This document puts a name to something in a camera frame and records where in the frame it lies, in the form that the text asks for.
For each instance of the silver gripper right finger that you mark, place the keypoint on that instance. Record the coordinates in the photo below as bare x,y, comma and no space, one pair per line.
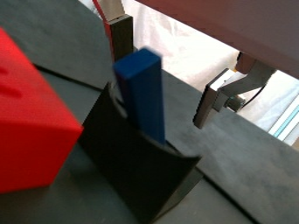
250,75

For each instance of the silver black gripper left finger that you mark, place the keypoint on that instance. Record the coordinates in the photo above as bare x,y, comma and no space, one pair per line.
119,27

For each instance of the blue rectangular bar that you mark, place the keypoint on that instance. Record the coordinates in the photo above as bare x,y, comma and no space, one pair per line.
141,83

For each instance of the black curved fixture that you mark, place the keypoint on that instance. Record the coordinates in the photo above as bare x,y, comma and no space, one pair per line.
150,174

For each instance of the red shape-sorting board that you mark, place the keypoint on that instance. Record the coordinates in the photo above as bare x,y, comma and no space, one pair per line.
39,130

